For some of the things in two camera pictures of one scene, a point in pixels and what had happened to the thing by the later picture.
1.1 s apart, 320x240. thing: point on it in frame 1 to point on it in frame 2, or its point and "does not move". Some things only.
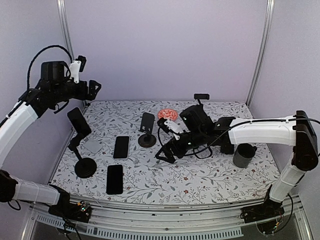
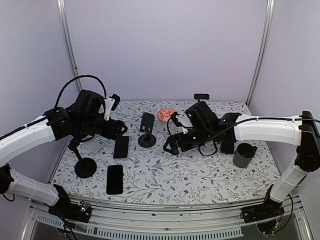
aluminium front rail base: (116, 219) does not move
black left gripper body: (77, 94) to (107, 132)
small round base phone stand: (147, 140) does not move
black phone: (114, 179) does not move
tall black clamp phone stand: (199, 96) does not move
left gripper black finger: (94, 87) to (122, 126)
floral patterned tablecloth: (109, 156) does not move
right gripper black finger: (166, 153) to (174, 147)
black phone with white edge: (121, 147) does not move
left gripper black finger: (88, 94) to (118, 136)
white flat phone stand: (92, 146) does not move
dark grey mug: (243, 155) does not move
